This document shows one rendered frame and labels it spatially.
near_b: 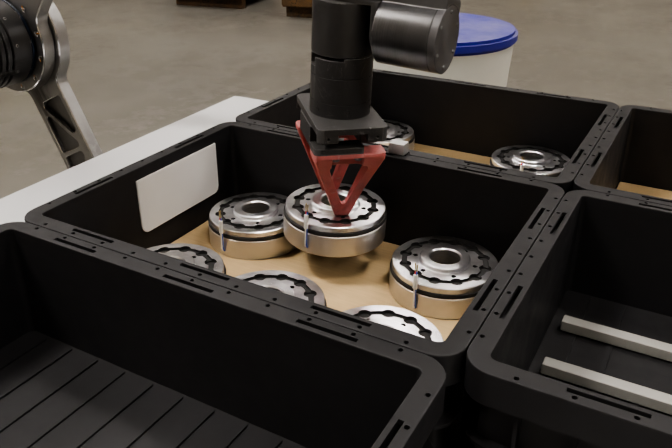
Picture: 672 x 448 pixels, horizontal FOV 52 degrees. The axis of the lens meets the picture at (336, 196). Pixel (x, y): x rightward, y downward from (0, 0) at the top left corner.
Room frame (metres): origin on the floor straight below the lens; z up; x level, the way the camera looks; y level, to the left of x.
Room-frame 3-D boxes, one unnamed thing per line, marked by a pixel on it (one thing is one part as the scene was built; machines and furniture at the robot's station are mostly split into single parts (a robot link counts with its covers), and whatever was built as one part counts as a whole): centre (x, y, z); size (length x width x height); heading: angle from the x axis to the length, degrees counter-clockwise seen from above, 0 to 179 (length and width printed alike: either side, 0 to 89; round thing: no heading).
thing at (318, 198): (0.63, 0.00, 0.90); 0.05 x 0.05 x 0.01
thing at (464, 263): (0.57, -0.10, 0.86); 0.05 x 0.05 x 0.01
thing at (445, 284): (0.57, -0.10, 0.86); 0.10 x 0.10 x 0.01
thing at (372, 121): (0.63, 0.00, 1.01); 0.10 x 0.07 x 0.07; 14
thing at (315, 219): (0.63, 0.00, 0.89); 0.10 x 0.10 x 0.01
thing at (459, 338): (0.56, 0.03, 0.92); 0.40 x 0.30 x 0.02; 61
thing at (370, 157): (0.62, 0.00, 0.94); 0.07 x 0.07 x 0.09; 14
